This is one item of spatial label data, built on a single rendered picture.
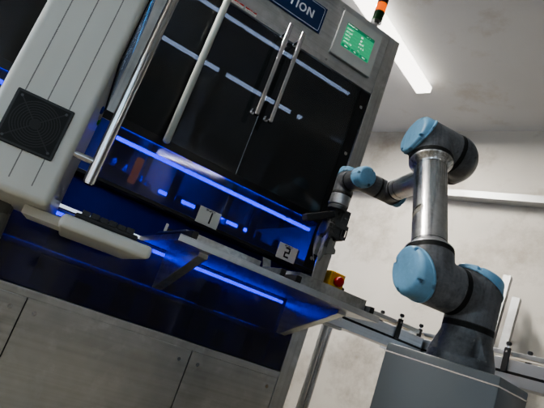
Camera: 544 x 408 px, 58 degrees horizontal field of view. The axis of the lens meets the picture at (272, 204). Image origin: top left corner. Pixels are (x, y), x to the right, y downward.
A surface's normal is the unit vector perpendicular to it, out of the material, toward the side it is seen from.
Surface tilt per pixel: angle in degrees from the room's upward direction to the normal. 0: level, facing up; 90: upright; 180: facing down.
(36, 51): 90
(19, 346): 90
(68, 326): 90
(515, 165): 90
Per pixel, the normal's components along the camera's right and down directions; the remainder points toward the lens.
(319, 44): 0.46, -0.07
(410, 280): -0.90, -0.29
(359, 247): -0.58, -0.40
